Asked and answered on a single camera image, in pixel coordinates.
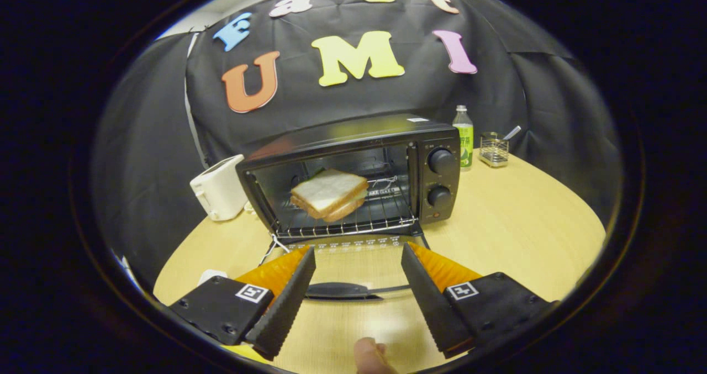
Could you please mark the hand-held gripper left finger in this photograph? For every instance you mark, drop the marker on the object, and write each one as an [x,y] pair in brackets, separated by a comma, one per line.
[284,305]

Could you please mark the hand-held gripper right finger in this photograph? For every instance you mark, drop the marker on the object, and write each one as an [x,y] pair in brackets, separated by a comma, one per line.
[429,303]

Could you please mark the white bread sandwich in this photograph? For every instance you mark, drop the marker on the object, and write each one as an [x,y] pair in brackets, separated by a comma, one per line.
[328,189]

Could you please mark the black toaster oven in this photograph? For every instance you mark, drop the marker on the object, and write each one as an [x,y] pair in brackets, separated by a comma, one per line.
[342,136]

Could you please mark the white pop-up toaster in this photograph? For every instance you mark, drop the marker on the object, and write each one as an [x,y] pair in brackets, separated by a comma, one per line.
[221,189]

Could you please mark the small white object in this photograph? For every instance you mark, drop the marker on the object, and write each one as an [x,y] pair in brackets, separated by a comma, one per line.
[211,276]

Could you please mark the green label drink bottle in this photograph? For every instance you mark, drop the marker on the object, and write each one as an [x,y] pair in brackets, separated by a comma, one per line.
[464,142]

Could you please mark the metal spoon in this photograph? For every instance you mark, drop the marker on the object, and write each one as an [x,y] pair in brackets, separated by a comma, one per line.
[512,132]

